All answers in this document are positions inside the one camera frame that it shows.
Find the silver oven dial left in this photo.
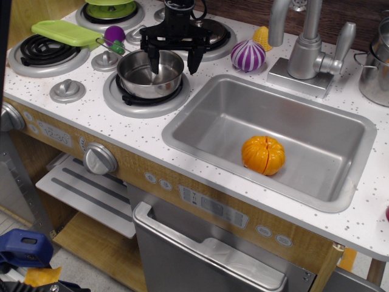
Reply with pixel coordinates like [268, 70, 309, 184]
[1, 102, 26, 132]

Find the back right burner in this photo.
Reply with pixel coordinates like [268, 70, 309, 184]
[162, 15, 238, 63]

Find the silver sink basin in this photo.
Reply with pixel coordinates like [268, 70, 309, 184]
[162, 75, 377, 213]

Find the silver oven dial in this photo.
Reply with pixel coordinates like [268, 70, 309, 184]
[83, 142, 118, 175]
[1, 102, 26, 132]

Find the silver stove knob back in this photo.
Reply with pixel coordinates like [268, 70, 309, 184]
[125, 25, 146, 46]

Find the silver toy faucet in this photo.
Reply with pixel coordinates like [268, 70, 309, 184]
[267, 1, 356, 99]

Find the orange toy pumpkin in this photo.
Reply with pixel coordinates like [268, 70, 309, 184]
[241, 136, 286, 176]

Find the front left black burner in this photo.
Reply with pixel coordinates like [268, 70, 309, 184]
[8, 35, 90, 78]

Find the green plastic cutting board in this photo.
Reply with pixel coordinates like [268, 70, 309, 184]
[31, 20, 103, 47]

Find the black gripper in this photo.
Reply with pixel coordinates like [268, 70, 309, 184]
[140, 1, 212, 75]

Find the green lid on burner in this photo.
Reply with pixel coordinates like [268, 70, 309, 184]
[84, 1, 137, 20]

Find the back left burner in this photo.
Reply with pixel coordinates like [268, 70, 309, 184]
[75, 1, 145, 33]

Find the silver dishwasher door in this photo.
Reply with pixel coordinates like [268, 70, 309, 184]
[127, 185, 316, 291]

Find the silver stove knob middle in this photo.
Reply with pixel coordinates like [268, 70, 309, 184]
[91, 51, 119, 72]

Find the small steel saucepan green handle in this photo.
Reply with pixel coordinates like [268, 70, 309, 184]
[95, 37, 185, 100]

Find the steel pot lid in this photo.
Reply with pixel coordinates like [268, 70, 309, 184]
[190, 19, 227, 47]

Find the front right black burner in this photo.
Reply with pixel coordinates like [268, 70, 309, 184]
[103, 73, 190, 119]

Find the black burner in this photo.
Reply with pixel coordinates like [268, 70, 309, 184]
[8, 35, 90, 78]
[103, 73, 190, 119]

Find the silver stove knob front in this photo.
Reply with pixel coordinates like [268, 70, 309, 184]
[49, 79, 86, 103]

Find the silver stove knob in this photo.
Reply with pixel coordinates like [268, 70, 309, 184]
[125, 25, 146, 46]
[91, 51, 119, 72]
[49, 79, 86, 103]

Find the purple striped toy onion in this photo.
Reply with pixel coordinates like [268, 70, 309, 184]
[230, 39, 266, 72]

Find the blue clamp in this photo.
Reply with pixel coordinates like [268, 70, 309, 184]
[1, 229, 53, 268]

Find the yellow toy corn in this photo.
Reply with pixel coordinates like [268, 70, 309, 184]
[252, 26, 272, 52]

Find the oven clock display panel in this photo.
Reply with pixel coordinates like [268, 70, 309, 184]
[37, 120, 73, 148]

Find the large steel pot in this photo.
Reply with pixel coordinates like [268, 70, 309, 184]
[354, 10, 388, 107]

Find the white oven rack shelf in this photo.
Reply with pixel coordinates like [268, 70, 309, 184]
[36, 154, 136, 238]

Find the silver oven dial centre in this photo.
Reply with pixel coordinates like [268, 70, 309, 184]
[83, 142, 118, 175]

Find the purple toy ball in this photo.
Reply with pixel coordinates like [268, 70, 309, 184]
[104, 26, 125, 46]

